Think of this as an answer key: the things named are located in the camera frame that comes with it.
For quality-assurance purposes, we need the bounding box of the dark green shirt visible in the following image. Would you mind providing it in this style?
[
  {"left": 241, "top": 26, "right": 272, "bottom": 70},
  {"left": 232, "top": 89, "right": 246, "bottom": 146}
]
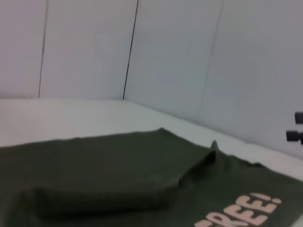
[{"left": 0, "top": 127, "right": 303, "bottom": 227}]

